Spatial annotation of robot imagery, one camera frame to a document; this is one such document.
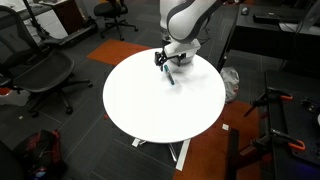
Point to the white table base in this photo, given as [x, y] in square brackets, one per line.
[183, 153]

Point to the white object on floor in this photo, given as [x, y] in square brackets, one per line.
[13, 99]

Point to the black office desk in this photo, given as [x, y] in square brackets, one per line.
[263, 40]

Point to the small white paper scrap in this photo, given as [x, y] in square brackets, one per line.
[225, 127]

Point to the black workbench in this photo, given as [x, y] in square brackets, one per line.
[296, 140]

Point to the grey computer mouse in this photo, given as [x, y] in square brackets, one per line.
[244, 10]

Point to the black bracket on workbench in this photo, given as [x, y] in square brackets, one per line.
[308, 104]

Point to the silver laptop lid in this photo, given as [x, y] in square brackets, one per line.
[310, 16]

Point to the black mesh office chair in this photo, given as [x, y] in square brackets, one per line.
[43, 71]

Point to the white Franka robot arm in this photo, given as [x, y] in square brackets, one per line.
[183, 18]

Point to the red and black backpack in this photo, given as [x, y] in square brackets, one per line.
[41, 153]

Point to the white and brown cabinet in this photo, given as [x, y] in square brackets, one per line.
[66, 15]

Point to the black desk device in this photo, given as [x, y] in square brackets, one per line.
[266, 18]

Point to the black swivel office chair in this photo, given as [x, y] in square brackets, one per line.
[110, 9]

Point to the white crumpled plastic bag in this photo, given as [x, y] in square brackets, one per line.
[230, 83]

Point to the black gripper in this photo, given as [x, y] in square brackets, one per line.
[173, 56]

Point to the teal capped marker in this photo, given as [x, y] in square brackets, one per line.
[169, 76]

